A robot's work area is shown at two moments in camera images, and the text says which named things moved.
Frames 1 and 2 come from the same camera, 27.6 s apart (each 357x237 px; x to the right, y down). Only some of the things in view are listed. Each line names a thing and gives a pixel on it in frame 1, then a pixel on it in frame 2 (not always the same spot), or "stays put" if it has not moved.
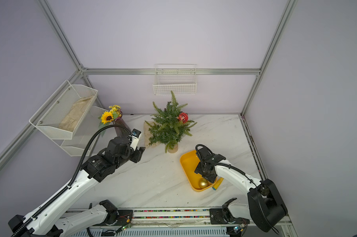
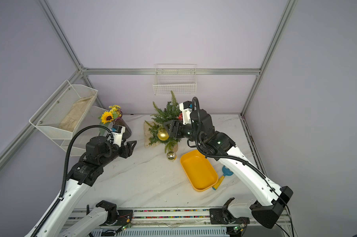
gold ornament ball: [203, 183] → [163, 135]
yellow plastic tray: [189, 162] stays put
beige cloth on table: [147, 135] stays put
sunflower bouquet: [108, 116] stays put
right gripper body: [202, 169] → [184, 132]
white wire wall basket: [179, 78] stays put
